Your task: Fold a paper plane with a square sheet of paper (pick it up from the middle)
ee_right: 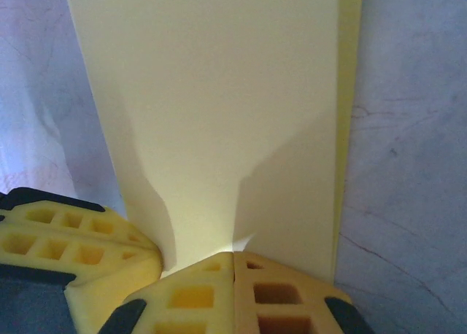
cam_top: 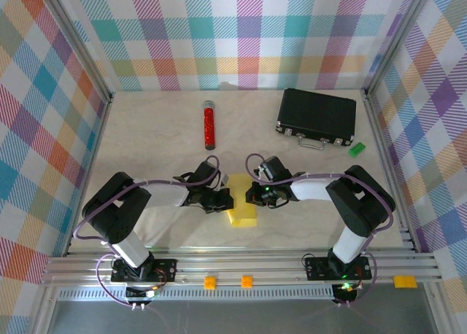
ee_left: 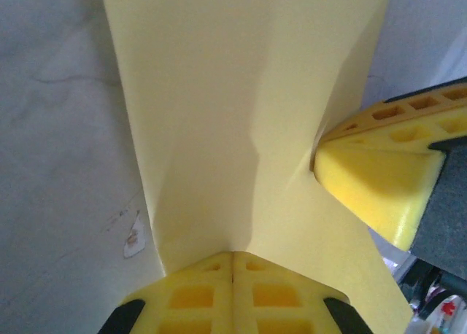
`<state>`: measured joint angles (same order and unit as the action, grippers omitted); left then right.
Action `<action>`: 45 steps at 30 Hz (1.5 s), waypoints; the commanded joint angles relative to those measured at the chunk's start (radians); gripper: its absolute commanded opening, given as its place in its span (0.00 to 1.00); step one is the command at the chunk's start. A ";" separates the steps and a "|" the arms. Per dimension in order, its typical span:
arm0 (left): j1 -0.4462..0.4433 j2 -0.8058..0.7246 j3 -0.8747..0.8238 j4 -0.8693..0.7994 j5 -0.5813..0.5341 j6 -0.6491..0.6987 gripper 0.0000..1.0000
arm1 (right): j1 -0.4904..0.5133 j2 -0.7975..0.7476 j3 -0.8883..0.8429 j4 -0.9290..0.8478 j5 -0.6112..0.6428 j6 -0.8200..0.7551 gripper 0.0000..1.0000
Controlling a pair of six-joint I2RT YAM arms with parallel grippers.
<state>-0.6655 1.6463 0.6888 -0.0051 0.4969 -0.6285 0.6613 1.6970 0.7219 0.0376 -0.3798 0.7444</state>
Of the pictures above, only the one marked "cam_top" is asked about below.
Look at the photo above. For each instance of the yellow paper sheet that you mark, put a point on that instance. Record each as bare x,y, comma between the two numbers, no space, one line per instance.
242,217

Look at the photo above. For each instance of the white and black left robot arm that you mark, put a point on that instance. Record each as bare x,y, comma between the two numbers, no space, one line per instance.
164,195

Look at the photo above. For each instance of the aluminium upright frame post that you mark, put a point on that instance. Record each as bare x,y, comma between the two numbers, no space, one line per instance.
76,38
397,38

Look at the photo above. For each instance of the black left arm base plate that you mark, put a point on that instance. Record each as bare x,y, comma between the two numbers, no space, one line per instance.
168,268

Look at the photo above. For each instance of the black controller board green light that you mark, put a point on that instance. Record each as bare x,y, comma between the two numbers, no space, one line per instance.
344,292
136,292

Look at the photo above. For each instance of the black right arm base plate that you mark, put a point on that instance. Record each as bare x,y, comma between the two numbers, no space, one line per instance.
313,268

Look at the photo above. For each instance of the aluminium lower frame post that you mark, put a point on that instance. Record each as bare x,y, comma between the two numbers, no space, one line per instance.
439,312
42,312

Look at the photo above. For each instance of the green toy brick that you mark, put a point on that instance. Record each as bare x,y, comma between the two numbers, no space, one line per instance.
357,149

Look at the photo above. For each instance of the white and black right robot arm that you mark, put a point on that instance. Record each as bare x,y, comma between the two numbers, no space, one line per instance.
313,192

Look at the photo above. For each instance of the small orange toy brick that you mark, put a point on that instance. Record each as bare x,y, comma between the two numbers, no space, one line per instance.
247,281
209,282

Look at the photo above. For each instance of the red glitter tube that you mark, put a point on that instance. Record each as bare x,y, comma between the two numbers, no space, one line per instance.
209,126

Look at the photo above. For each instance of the aluminium mounting rail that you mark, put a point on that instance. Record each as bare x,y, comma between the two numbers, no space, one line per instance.
255,264

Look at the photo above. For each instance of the aluminium table edge rail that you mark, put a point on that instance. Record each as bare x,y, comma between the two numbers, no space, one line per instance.
386,166
90,173

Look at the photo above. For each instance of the wide orange toy brick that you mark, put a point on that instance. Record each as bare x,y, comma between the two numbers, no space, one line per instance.
405,282

